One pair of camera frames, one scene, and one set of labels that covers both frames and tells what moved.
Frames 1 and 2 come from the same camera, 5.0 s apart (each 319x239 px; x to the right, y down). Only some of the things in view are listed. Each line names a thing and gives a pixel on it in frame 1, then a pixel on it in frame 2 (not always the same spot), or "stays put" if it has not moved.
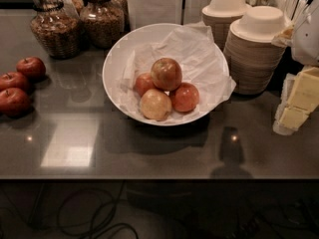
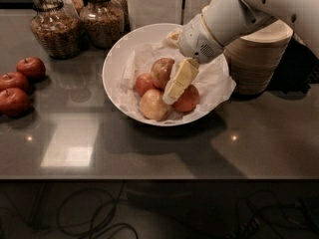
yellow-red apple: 165,74 stays put
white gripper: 307,40 -> 196,40
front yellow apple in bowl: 156,105 stays put
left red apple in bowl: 144,84 stays put
